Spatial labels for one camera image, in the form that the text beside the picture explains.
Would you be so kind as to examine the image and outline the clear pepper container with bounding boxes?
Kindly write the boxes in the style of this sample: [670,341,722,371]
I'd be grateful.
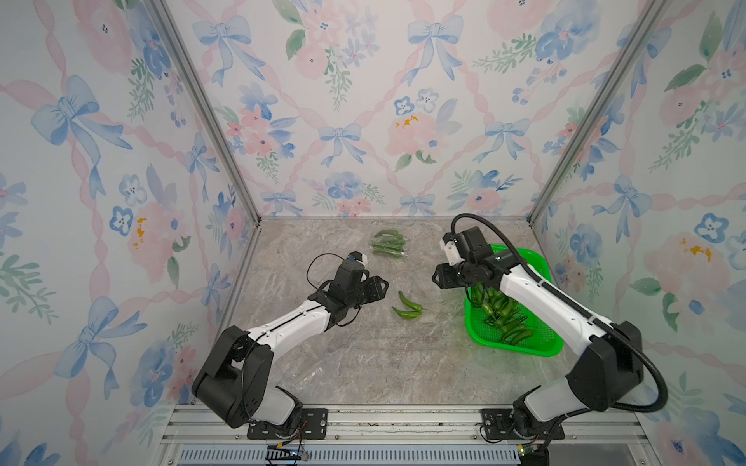
[370,229,410,258]
[384,285,437,326]

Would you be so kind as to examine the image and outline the green peppers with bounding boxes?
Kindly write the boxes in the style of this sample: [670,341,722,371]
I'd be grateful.
[466,283,533,346]

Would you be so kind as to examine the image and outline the bright green plastic basket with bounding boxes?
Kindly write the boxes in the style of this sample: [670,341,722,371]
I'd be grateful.
[463,243,565,359]

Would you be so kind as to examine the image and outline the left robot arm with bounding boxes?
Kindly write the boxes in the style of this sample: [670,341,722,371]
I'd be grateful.
[192,252,390,439]

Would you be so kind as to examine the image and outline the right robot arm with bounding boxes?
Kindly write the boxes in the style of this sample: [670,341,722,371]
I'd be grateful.
[433,227,644,438]

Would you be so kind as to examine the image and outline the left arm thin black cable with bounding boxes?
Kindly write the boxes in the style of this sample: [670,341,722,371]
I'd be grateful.
[305,252,351,292]

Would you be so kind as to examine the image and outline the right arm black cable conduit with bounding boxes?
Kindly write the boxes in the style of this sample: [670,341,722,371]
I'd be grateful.
[450,212,670,415]

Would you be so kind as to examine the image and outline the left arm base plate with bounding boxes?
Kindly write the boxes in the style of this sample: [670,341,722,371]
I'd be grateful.
[247,408,328,441]

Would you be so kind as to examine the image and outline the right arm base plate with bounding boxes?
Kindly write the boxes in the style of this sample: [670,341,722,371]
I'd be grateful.
[479,408,565,442]

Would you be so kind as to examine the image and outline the aluminium front rail frame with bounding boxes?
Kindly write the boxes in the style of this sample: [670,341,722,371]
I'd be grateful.
[152,404,662,465]

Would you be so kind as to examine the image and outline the left aluminium corner post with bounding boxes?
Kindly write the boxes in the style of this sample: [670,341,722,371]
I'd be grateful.
[144,0,261,225]

